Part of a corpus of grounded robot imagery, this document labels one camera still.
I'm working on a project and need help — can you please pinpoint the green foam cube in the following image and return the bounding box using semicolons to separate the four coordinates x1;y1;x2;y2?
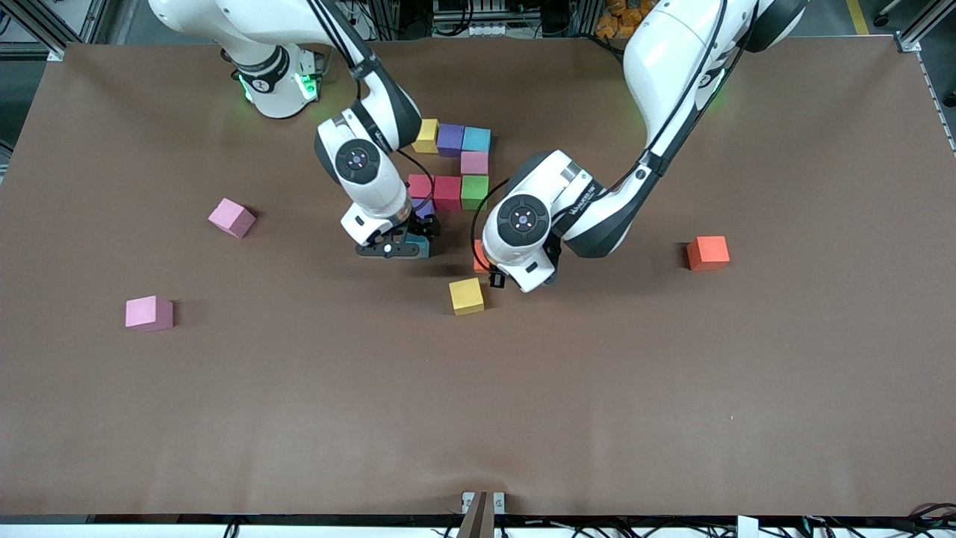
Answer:
460;175;490;211

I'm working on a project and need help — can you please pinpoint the pile of orange packets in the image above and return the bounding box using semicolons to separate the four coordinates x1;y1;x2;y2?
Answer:
594;0;658;40

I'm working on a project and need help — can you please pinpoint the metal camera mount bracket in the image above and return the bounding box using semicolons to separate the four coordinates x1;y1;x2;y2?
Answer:
457;491;506;538

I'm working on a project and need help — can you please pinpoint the grey electronics box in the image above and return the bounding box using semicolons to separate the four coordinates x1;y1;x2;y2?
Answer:
432;0;518;38

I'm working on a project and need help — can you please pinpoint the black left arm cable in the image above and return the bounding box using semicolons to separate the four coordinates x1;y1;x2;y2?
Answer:
470;0;759;271

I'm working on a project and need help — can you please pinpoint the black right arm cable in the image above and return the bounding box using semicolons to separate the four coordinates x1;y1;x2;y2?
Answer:
306;0;436;214

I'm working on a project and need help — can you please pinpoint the aluminium frame rail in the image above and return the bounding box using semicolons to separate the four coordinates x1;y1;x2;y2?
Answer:
893;0;956;53
0;0;109;62

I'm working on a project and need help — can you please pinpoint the white power strip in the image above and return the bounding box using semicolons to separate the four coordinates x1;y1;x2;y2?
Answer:
329;4;374;43

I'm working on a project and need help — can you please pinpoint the brown paper table cover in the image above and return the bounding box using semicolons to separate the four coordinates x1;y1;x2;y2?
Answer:
0;37;956;520

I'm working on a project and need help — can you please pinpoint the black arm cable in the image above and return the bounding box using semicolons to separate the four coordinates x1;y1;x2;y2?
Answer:
470;0;759;271
306;0;436;214

